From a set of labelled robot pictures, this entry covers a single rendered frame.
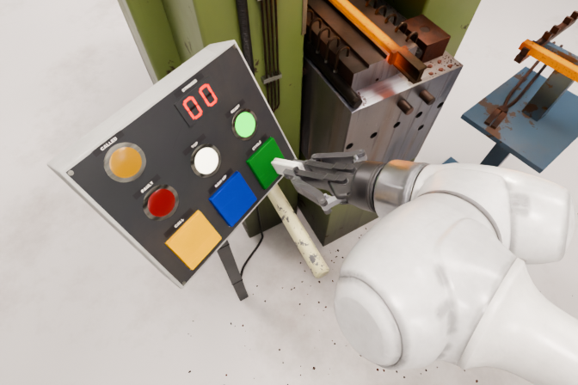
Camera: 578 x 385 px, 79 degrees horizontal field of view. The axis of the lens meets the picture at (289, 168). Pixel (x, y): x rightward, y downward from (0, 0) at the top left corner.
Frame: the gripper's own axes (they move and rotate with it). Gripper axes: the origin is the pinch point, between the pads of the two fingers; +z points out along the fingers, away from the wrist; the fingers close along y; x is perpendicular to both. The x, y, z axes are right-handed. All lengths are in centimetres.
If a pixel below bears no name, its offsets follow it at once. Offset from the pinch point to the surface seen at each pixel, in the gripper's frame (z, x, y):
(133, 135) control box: 6.1, 20.4, -16.6
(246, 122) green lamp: 5.7, 9.9, 0.4
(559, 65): -25, -26, 77
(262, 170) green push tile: 5.4, 0.2, -2.1
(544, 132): -20, -54, 82
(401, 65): 0.8, -5.5, 44.6
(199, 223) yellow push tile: 5.4, 2.3, -17.5
